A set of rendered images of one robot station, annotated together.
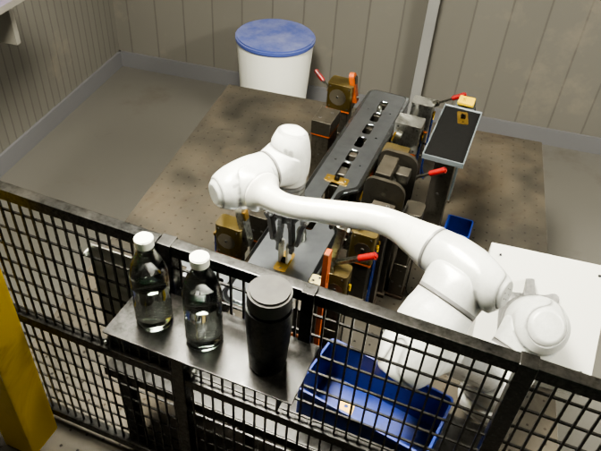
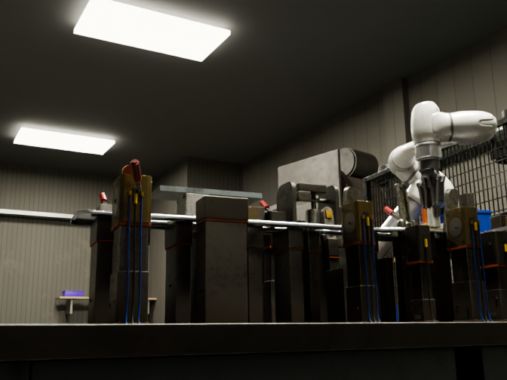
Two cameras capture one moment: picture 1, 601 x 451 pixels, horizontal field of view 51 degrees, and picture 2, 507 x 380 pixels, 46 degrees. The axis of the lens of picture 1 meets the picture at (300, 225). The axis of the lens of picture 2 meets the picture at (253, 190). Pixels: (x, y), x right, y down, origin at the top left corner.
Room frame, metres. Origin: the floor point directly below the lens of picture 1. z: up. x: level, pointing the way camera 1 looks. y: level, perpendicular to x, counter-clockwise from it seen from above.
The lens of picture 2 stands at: (3.13, 1.15, 0.69)
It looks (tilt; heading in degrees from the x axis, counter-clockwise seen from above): 13 degrees up; 229
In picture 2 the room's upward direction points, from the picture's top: 1 degrees counter-clockwise
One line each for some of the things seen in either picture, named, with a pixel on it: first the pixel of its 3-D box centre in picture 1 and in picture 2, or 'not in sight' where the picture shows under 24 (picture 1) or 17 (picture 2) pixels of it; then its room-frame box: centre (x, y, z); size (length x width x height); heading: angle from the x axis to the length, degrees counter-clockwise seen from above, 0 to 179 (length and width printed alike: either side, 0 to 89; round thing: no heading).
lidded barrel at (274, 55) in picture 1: (274, 79); not in sight; (3.79, 0.25, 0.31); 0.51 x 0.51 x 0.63
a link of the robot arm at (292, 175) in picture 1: (286, 156); (429, 123); (1.32, 0.05, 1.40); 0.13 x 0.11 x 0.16; 134
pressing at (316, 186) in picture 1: (336, 177); (305, 228); (1.80, -0.11, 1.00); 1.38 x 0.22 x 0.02; 161
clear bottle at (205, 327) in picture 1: (202, 300); not in sight; (0.69, 0.15, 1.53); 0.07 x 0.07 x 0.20
